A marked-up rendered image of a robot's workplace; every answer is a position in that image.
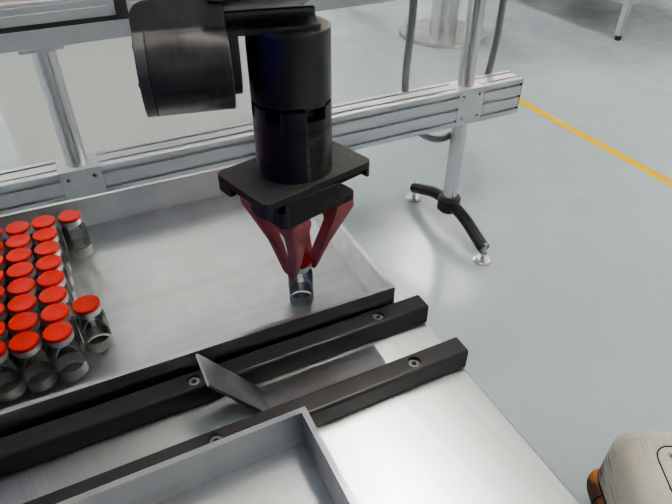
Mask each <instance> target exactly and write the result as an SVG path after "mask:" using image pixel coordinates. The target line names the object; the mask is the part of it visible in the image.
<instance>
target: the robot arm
mask: <svg viewBox="0 0 672 504"><path fill-rule="evenodd" d="M308 1H309V0H143V1H139V2H137V3H135V4H134V5H133V6H132V7H131V9H130V11H129V24H130V29H131V37H132V49H133V53H134V59H135V65H136V71H137V76H138V81H139V83H138V87H139V88H140V91H141V95H142V100H143V104H144V107H145V111H146V114H147V116H148V117H158V116H168V115H178V114H188V113H197V112H207V111H217V110H227V109H236V94H242V93H243V80H242V69H241V60H240V50H239V40H238V36H245V45H246V55H247V66H248V76H249V87H250V97H251V107H252V118H253V129H254V139H255V149H256V158H253V159H250V160H247V161H245V162H242V163H239V164H237V165H234V166H231V167H229V168H226V169H223V170H221V171H219V172H218V181H219V188H220V190H221V191H222V192H224V193H225V194H227V195H228V196H230V197H233V196H235V195H236V194H238V195H239V196H240V199H241V203H242V204H243V206H244V207H245V208H246V210H247V211H248V213H249V214H250V215H251V217H252V218H253V219H254V221H255V222H256V224H257V225H258V226H259V228H260V229H261V230H262V232H263V233H264V234H265V236H266V237H267V239H268V240H269V242H270V244H271V246H272V248H273V250H274V252H275V254H276V256H277V258H278V261H279V263H280V265H281V267H282V269H283V271H284V272H285V273H286V274H287V275H289V276H290V277H291V278H293V279H295V278H297V276H298V273H299V270H300V266H301V263H302V259H303V255H304V253H306V254H308V255H309V256H310V257H311V267H313V268H315V267H317V265H318V263H319V261H320V259H321V257H322V255H323V254H324V252H325V250H326V248H327V246H328V244H329V242H330V241H331V239H332V238H333V236H334V235H335V233H336V232H337V230H338V229H339V227H340V226H341V224H342V223H343V221H344V220H345V218H346V217H347V215H348V213H349V212H350V210H351V209H352V207H353V206H354V191H353V189H351V188H349V187H348V186H346V185H344V184H342V183H343V182H345V181H347V180H349V179H352V178H354V177H356V176H358V175H360V174H362V175H364V176H366V177H368V176H369V166H370V160H369V158H367V157H365V156H363V155H361V154H359V153H357V152H355V151H353V150H351V149H349V148H347V147H344V146H342V145H340V144H338V143H336V142H334V141H332V97H331V96H332V65H331V22H330V21H329V20H327V19H326V18H323V17H320V16H316V14H315V6H314V5H308V6H303V5H304V4H306V3H307V2H308ZM321 213H322V214H323V217H324V219H323V221H322V224H321V226H320V229H319V232H318V234H317V237H316V239H315V242H314V244H313V247H312V244H311V237H310V229H311V225H312V224H311V220H310V219H311V218H313V217H315V216H317V215H319V214H321ZM280 233H281V234H282V236H283V237H284V239H285V244H286V248H287V252H288V255H287V252H286V249H285V246H284V243H283V241H282V238H281V235H280Z"/></svg>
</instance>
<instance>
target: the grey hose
mask: <svg viewBox="0 0 672 504"><path fill-rule="evenodd" d="M417 1H418V0H409V16H408V17H409V18H408V26H407V33H406V34H407V35H406V42H405V50H404V51H405V52H404V58H403V59H404V60H403V68H402V69H403V70H402V84H401V85H402V86H401V87H402V88H401V89H402V92H408V91H409V77H410V66H411V65H410V64H411V56H412V49H413V43H414V42H413V41H414V40H413V39H414V33H415V26H416V25H415V24H416V17H417V16H416V15H417V3H418V2H417ZM506 3H507V0H500V1H499V8H498V14H497V20H496V26H495V32H494V37H493V43H492V47H491V51H490V55H489V60H488V62H487V66H486V69H485V73H484V75H486V74H491V72H492V70H493V67H494V64H495V61H496V57H497V53H498V49H499V43H500V39H501V34H502V29H503V23H504V17H505V11H506V5H507V4H506ZM418 136H420V137H421V138H423V139H425V140H427V141H430V142H436V143H438V142H439V143H440V142H444V141H447V140H449V139H450V136H451V130H450V131H449V132H447V133H446V134H444V135H440V136H437V135H431V134H429V133H427V134H423V135H418Z"/></svg>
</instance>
